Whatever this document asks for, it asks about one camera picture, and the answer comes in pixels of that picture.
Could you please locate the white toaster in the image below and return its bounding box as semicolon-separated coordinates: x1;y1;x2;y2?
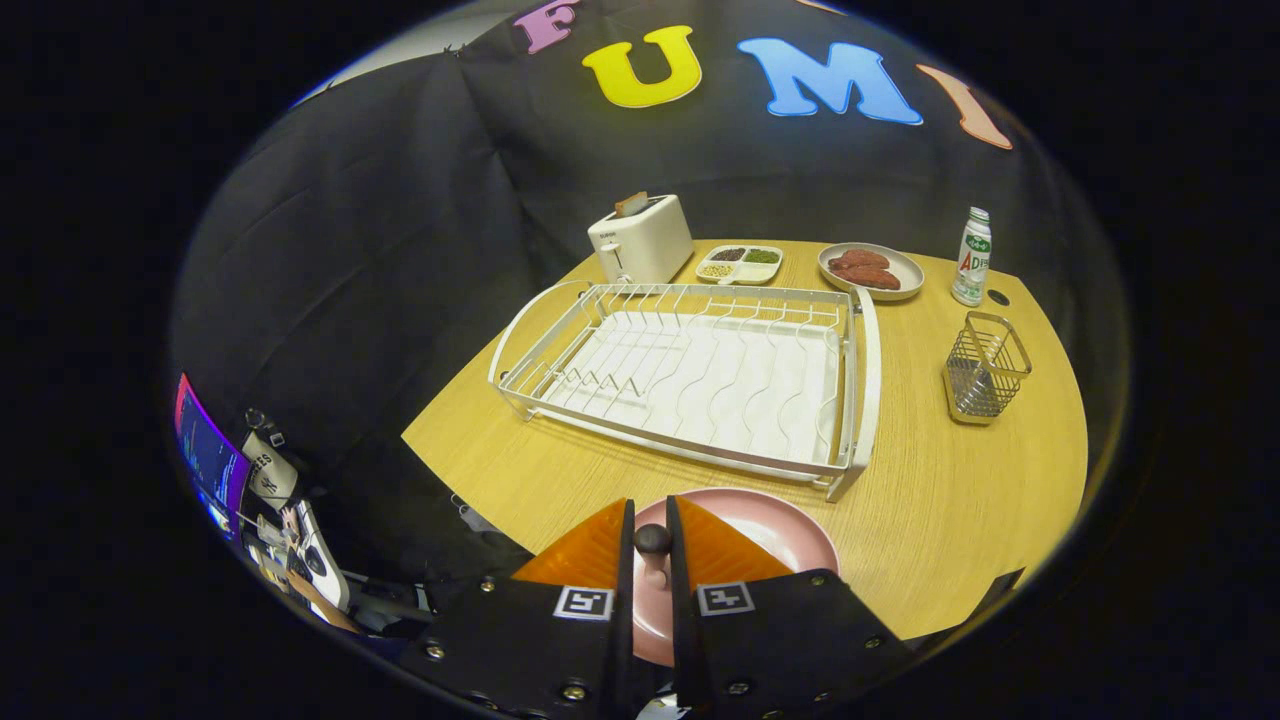
587;194;695;286

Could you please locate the computer monitor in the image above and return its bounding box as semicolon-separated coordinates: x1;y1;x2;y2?
174;373;251;521

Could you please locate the metal wire basket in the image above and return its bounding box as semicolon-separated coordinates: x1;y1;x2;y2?
942;311;1033;426

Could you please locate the pink plate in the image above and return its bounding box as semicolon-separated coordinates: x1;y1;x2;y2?
632;487;841;668

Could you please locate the spoon with dark wooden handle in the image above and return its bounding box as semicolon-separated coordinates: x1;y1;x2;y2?
633;523;673;593

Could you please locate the white bottle with green label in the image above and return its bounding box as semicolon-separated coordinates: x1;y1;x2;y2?
951;207;993;307

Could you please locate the white divided seasoning dish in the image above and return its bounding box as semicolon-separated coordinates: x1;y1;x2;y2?
695;244;784;286

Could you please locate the white wire dish rack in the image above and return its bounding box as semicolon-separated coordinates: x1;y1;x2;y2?
488;280;883;503

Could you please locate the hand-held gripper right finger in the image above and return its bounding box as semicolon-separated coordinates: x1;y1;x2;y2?
665;494;913;720

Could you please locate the white and black gadget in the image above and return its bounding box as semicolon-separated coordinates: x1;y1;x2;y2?
288;500;351;611

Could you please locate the white printed cap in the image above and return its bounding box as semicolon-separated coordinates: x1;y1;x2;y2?
243;430;301;511

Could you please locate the white plate with sausages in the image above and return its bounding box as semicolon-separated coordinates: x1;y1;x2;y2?
818;242;925;303

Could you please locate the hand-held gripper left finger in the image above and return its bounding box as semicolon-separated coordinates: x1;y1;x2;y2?
398;497;638;720

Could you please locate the black backdrop cloth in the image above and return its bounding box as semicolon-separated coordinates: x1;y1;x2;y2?
165;0;1131;601

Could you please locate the white drip tray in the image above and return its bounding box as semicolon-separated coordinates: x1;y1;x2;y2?
545;310;841;466

